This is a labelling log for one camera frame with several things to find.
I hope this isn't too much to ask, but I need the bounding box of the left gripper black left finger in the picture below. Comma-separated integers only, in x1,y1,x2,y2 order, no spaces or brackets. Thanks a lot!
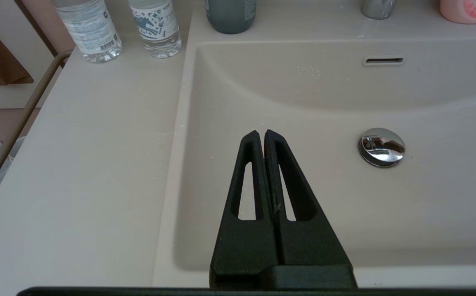
210,130,279,288

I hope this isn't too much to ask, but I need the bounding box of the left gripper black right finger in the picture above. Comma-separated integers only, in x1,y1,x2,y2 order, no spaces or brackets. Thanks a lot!
264,129,353,268

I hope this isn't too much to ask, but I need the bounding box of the chrome sink drain stopper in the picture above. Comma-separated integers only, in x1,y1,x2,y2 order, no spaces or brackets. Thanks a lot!
359,127,406,168

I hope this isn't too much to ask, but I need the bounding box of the beige sink basin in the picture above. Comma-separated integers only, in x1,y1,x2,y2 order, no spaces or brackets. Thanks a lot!
152,33,476,288

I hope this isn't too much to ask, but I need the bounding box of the chrome faucet body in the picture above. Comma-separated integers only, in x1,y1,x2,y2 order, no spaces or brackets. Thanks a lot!
360,0,396,20

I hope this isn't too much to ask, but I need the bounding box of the dark grey pump bottle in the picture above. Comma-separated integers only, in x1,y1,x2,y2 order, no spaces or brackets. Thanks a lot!
205,0,257,35

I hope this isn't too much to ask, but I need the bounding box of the clear bottle blue patterned label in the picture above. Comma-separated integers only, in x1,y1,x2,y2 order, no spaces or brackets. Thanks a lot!
128,0,182,59

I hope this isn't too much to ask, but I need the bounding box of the clear water bottle grey cap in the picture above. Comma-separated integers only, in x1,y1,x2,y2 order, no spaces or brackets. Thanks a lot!
53,0,122,63

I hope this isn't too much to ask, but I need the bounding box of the pink hand soap pump bottle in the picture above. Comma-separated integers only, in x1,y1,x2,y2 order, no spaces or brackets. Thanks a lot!
440,0,476,24

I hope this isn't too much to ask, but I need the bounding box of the metal towel rail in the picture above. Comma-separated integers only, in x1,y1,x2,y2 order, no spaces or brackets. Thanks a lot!
0,50,73,212

